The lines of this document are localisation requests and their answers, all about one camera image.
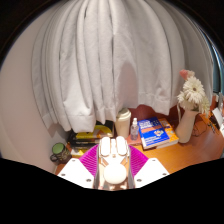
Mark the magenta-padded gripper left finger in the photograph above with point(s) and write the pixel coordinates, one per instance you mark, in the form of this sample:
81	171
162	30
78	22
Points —
75	171

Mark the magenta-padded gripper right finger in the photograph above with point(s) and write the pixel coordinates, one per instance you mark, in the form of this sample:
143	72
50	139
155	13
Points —
150	171

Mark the white computer mouse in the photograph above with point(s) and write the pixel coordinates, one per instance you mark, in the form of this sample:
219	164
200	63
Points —
115	173

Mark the dark green mug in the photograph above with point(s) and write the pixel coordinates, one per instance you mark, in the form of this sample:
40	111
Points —
60	151

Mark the thin red book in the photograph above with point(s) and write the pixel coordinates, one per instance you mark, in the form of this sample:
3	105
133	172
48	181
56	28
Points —
135	142

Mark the yellow and black book stack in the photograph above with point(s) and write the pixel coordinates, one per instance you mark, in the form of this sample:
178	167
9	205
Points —
88	136

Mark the blue book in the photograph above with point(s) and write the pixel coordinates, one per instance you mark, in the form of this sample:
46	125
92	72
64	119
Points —
151	133

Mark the clear pump bottle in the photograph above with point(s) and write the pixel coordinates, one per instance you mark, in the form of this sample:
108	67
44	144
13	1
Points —
134	131

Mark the cream lidded container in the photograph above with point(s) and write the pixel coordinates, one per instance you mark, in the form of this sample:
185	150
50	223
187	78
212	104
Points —
122	125

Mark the white ceramic vase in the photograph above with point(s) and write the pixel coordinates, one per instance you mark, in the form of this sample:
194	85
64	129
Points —
186	128

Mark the white laptop on stand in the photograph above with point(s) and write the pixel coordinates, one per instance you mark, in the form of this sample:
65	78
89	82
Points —
218	118

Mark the white flower bouquet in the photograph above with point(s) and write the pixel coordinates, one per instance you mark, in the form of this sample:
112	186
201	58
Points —
193	90

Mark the white curtain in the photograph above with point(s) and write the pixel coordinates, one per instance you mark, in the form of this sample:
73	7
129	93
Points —
110	60

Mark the window with dark frame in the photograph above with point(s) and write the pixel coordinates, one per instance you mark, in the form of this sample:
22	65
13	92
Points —
217	66

